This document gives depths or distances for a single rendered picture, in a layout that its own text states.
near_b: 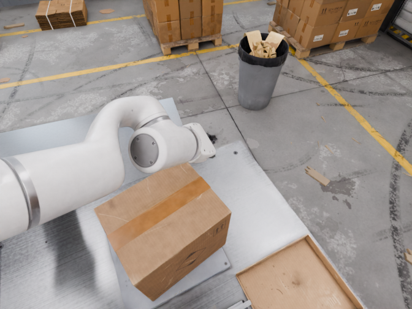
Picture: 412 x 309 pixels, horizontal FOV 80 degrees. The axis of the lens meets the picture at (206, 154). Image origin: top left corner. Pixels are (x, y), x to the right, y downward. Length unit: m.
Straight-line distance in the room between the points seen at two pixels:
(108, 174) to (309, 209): 1.84
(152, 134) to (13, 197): 0.22
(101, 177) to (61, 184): 0.05
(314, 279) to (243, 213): 0.32
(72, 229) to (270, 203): 0.78
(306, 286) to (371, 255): 1.20
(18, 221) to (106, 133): 0.16
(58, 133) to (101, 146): 1.07
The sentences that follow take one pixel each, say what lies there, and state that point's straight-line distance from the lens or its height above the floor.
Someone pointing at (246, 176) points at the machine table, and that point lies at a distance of 1.10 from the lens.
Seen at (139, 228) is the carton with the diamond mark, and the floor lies 1.12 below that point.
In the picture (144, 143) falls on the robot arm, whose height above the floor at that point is 1.42.
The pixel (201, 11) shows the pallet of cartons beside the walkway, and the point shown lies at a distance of 3.43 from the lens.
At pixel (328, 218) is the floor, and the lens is 2.11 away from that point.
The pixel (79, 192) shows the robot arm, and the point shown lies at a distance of 0.36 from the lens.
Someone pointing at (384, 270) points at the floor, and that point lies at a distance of 2.14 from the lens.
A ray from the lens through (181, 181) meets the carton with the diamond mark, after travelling 0.74.
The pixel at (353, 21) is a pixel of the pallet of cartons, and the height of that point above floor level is 0.38.
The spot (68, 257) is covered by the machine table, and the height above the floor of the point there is 0.83.
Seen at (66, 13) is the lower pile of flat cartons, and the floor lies 0.20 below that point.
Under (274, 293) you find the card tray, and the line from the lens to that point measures 0.95.
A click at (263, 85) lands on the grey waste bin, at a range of 2.44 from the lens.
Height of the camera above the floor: 1.75
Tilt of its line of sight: 52 degrees down
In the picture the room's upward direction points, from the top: straight up
